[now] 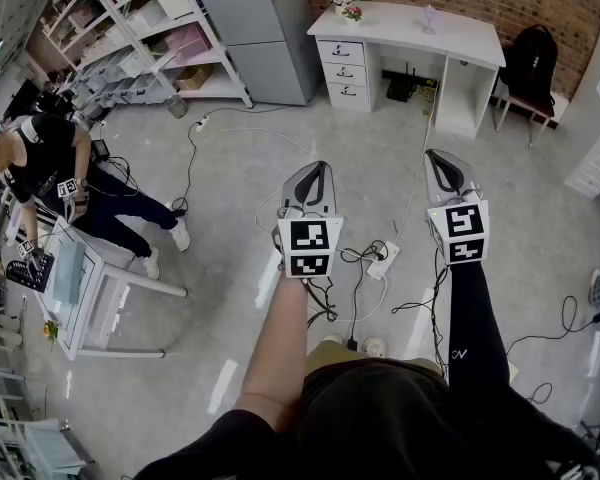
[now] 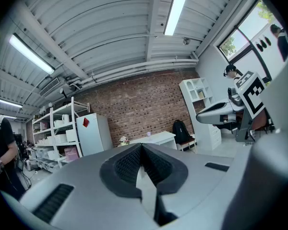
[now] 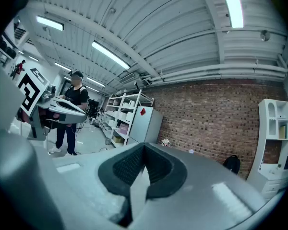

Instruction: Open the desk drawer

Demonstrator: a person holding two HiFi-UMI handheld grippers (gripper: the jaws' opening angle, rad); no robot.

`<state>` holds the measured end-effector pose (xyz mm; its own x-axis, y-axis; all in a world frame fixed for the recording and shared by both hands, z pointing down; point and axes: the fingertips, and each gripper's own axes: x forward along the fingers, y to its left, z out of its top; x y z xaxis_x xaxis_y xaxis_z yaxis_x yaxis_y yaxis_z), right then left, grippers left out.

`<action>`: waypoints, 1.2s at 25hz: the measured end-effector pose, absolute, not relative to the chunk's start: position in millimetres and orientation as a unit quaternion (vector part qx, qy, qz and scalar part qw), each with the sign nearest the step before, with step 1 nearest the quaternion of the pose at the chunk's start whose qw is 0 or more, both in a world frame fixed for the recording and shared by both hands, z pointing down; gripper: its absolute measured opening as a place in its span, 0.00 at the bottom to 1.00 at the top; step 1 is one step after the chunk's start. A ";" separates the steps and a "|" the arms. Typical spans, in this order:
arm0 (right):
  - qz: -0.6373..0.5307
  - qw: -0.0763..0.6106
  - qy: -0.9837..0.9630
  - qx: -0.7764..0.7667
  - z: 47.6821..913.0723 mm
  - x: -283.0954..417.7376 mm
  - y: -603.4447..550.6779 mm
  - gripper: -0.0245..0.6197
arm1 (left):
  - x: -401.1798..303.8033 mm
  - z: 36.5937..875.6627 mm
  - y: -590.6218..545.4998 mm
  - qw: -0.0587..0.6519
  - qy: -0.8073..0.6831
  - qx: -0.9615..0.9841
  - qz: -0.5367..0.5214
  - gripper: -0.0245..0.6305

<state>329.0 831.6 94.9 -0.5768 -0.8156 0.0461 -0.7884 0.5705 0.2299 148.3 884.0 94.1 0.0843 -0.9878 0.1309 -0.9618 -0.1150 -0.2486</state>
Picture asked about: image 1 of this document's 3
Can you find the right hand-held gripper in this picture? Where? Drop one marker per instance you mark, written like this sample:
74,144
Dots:
462,230

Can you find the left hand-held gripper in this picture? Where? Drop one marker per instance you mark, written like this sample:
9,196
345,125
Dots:
310,240

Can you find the person's right forearm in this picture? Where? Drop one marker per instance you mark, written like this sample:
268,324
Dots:
475,318

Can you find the person's left forearm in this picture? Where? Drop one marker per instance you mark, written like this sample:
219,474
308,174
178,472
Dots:
280,343

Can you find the white desk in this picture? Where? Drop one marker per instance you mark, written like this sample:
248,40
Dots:
395,23

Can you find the black router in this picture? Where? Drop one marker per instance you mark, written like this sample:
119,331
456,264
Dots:
399,90

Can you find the chair with white legs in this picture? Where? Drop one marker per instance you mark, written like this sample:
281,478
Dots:
530,105

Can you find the black backpack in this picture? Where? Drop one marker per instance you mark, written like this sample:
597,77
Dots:
530,63

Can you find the person's white left shoe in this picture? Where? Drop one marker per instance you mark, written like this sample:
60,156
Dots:
332,340

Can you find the person's white shoe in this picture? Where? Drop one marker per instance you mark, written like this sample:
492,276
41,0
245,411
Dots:
375,347
332,340

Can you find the metal waste bin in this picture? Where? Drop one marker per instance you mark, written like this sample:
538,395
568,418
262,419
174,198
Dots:
177,106

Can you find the person's khaki shorts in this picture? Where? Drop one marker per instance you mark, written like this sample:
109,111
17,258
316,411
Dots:
330,355

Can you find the cardboard box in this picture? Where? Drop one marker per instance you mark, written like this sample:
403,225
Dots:
195,77

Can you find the person's white right shoe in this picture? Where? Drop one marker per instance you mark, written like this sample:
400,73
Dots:
375,347

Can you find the grey refrigerator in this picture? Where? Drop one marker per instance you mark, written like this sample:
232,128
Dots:
260,28

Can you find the pink storage box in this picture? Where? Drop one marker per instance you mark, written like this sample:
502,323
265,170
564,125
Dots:
190,45

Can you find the white table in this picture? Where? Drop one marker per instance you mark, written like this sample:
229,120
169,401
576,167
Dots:
105,278

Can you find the person's black shirt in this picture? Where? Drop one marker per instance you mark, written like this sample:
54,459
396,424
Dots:
380,418

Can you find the white metal shelving rack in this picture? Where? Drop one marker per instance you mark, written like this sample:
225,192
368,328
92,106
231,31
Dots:
130,28

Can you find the teal box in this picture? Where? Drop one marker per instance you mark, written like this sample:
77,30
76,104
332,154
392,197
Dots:
70,273

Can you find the black mesh basket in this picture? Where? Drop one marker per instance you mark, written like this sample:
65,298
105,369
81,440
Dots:
30,273

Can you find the yellow flower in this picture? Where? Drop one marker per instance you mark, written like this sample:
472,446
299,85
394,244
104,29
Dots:
50,330

